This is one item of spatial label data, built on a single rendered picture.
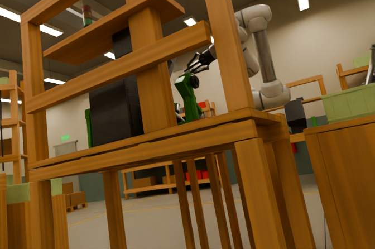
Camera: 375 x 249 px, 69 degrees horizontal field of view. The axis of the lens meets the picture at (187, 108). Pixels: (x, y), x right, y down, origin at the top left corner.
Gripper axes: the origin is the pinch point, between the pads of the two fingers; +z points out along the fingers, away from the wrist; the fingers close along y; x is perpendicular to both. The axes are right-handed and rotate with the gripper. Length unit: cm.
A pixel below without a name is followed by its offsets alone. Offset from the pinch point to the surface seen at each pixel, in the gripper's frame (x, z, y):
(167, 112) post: 43.9, 2.6, 3.5
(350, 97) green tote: 10, -68, -63
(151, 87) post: 35.2, 4.5, 15.0
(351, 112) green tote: 16, -64, -69
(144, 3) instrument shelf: 10.2, -11.8, 44.3
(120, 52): 6.2, 18.9, 33.7
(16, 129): -108, 265, 34
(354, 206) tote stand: 50, -41, -96
